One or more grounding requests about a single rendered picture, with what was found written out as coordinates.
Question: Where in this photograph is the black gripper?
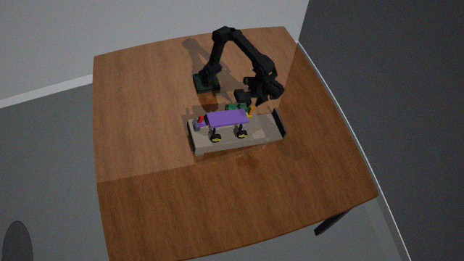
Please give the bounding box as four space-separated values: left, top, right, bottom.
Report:
233 80 275 108

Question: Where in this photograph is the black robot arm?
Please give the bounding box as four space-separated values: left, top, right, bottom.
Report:
199 26 284 99

